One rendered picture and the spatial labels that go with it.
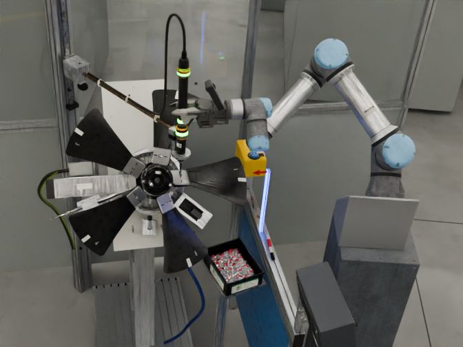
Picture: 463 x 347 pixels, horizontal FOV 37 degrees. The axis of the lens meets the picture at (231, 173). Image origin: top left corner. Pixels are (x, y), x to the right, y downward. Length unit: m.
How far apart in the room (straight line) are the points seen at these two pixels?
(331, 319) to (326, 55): 0.95
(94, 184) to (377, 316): 1.25
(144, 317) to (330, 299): 1.34
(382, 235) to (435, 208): 1.98
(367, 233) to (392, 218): 0.11
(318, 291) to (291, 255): 1.89
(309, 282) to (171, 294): 1.59
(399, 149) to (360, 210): 0.28
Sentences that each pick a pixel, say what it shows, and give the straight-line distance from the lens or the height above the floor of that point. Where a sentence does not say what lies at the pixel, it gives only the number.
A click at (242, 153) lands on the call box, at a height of 1.07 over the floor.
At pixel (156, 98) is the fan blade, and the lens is 2.68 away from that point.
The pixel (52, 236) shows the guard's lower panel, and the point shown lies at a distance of 3.73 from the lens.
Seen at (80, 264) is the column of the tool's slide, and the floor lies 0.20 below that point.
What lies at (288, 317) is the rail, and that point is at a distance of 2.60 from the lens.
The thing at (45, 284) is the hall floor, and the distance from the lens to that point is 3.88.
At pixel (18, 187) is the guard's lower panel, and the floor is 0.63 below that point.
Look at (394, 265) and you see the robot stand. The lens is 2.70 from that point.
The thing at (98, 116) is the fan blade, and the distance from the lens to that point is 2.56.
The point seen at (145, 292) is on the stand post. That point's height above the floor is 0.46.
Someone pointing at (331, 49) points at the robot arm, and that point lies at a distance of 2.51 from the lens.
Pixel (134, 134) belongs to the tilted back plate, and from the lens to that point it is 2.83.
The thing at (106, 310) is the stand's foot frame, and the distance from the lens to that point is 3.64.
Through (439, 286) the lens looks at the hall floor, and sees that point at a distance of 4.12.
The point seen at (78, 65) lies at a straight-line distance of 2.86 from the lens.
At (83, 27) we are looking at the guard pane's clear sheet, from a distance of 3.05.
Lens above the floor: 2.82
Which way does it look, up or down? 38 degrees down
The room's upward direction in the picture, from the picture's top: 5 degrees clockwise
